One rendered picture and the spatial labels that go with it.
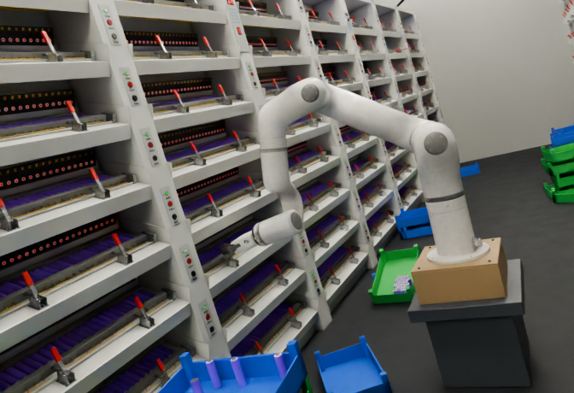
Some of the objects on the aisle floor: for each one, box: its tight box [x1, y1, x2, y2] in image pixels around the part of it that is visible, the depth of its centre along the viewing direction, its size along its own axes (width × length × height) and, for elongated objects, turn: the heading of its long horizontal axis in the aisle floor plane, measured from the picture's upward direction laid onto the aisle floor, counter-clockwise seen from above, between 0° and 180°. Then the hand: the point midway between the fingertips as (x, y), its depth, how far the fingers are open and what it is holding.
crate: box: [314, 336, 392, 393], centre depth 164 cm, size 30×20×8 cm
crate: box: [368, 244, 421, 304], centre depth 228 cm, size 30×20×8 cm
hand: (228, 247), depth 171 cm, fingers open, 3 cm apart
